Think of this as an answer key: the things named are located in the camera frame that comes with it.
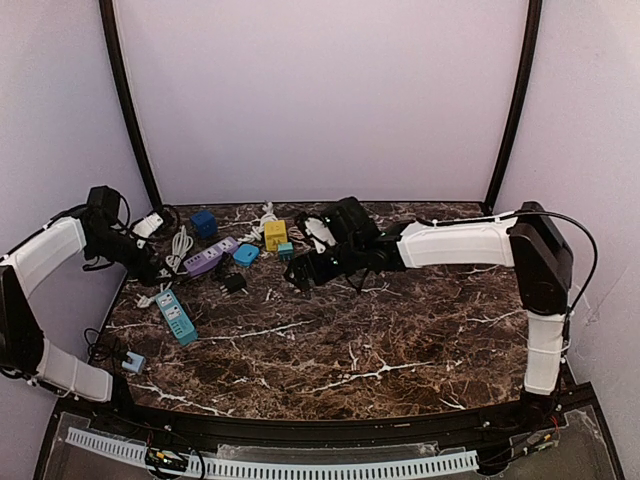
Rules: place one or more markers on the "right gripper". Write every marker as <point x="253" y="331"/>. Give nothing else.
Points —
<point x="304" y="270"/>

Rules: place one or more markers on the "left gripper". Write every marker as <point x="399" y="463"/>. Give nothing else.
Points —
<point x="145" y="267"/>

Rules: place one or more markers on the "yellow cube socket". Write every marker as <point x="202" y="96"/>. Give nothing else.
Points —
<point x="275" y="233"/>

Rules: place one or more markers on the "teal power strip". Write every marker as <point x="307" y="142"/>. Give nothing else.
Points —
<point x="178" y="321"/>

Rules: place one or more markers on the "light blue charger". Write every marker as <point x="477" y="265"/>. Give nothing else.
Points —
<point x="133" y="362"/>

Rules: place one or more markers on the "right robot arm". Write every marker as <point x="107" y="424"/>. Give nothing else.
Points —
<point x="347" y="240"/>

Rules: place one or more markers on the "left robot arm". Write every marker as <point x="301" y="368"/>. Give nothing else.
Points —
<point x="101" y="230"/>

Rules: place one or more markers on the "small teal plug adapter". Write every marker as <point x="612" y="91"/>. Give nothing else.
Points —
<point x="285" y="251"/>

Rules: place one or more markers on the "black plug adapter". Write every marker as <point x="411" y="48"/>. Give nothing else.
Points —
<point x="232" y="284"/>

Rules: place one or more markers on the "blue flat adapter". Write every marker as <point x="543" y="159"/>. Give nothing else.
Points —
<point x="246" y="254"/>

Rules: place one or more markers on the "purple power strip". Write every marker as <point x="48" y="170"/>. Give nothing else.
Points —
<point x="209" y="258"/>

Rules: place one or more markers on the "dark blue cube socket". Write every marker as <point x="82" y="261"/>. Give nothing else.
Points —
<point x="204" y="223"/>

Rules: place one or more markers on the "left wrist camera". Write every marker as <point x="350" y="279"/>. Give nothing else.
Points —
<point x="145" y="227"/>

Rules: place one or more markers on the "white slotted cable duct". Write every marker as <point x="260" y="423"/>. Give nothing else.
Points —
<point x="411" y="461"/>

